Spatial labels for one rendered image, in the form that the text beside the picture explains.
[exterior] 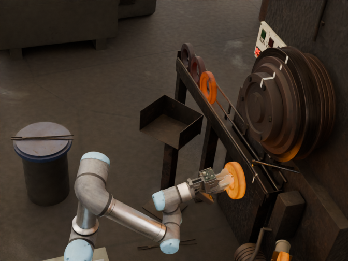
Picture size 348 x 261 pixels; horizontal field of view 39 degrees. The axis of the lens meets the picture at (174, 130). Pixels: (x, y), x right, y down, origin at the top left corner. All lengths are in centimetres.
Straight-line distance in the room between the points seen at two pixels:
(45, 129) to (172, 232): 120
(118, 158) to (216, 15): 237
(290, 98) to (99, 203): 81
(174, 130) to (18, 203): 107
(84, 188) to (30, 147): 101
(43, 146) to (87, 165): 92
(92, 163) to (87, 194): 14
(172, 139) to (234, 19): 278
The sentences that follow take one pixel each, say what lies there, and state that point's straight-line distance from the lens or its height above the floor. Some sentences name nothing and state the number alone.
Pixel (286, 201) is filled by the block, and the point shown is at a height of 80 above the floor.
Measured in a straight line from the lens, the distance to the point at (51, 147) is 280.
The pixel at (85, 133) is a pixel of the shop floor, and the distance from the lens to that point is 353.
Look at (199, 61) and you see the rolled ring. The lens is 290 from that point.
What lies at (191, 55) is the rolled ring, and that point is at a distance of 303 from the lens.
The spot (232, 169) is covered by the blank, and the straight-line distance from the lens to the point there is 206.
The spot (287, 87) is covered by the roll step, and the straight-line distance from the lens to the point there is 191.
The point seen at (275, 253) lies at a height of 71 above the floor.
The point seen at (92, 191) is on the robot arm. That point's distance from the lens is 185.
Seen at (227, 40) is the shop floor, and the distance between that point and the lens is 478.
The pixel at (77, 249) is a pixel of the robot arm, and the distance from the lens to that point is 217.
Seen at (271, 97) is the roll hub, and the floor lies 123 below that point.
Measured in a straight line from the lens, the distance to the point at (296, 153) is 196.
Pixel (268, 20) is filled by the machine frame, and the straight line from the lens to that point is 238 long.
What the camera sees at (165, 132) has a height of 60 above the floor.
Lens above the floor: 229
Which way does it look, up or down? 40 degrees down
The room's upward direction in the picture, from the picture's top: 6 degrees clockwise
